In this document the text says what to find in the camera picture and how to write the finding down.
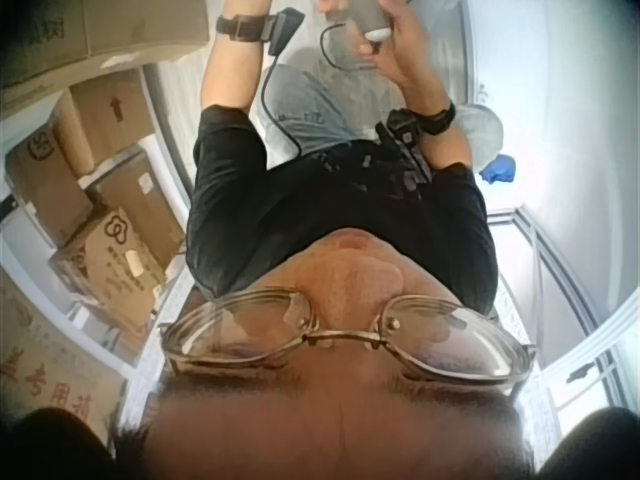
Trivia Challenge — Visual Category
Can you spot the pile of cardboard cartons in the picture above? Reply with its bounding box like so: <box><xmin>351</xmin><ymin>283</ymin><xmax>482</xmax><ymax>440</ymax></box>
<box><xmin>0</xmin><ymin>0</ymin><xmax>211</xmax><ymax>441</ymax></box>

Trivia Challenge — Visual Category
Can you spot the black wrist band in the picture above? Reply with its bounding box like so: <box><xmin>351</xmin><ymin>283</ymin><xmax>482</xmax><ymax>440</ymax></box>
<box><xmin>374</xmin><ymin>98</ymin><xmax>458</xmax><ymax>151</ymax></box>
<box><xmin>215</xmin><ymin>8</ymin><xmax>306</xmax><ymax>57</ymax></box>

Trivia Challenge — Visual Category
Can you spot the thin black device cable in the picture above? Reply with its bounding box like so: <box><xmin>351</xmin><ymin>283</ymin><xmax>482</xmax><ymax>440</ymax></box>
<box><xmin>318</xmin><ymin>20</ymin><xmax>366</xmax><ymax>71</ymax></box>

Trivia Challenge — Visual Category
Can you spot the blue cloth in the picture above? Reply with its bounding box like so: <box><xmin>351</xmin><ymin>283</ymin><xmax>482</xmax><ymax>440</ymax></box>
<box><xmin>478</xmin><ymin>152</ymin><xmax>521</xmax><ymax>185</ymax></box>

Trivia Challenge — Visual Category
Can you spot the person's right hand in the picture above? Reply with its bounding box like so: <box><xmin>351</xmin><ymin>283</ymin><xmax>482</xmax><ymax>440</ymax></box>
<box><xmin>356</xmin><ymin>0</ymin><xmax>455</xmax><ymax>115</ymax></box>

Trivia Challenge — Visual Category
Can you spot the white metal window frame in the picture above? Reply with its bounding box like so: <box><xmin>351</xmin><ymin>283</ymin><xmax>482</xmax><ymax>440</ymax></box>
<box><xmin>487</xmin><ymin>207</ymin><xmax>640</xmax><ymax>401</ymax></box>

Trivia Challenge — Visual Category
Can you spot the gray handheld device white tip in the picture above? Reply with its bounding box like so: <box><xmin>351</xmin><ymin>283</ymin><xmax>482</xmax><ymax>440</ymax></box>
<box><xmin>327</xmin><ymin>0</ymin><xmax>394</xmax><ymax>42</ymax></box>

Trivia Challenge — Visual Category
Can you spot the black wrist band cable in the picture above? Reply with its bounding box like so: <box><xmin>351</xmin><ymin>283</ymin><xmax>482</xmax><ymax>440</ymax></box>
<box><xmin>259</xmin><ymin>49</ymin><xmax>304</xmax><ymax>154</ymax></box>

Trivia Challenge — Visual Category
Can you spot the person's left hand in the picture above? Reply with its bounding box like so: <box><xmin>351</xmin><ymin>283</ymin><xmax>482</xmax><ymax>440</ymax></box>
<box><xmin>222</xmin><ymin>0</ymin><xmax>351</xmax><ymax>17</ymax></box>

